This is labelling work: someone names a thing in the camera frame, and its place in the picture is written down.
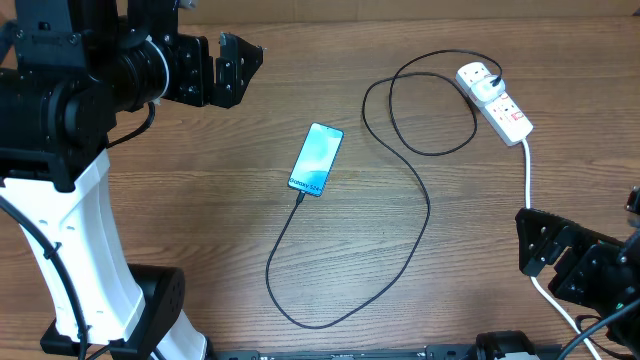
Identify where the white charger adapter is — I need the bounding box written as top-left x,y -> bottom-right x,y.
471,75 -> 506,107

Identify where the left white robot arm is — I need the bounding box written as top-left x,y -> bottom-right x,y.
1,0 -> 264,359

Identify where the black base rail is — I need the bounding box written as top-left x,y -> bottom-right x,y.
209,342 -> 566,360

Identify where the white power strip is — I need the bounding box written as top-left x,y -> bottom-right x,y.
456,62 -> 533,146

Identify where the blue Galaxy smartphone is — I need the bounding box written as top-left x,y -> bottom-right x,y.
288,123 -> 344,197

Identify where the black charging cable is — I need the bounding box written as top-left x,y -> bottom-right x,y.
264,48 -> 504,330

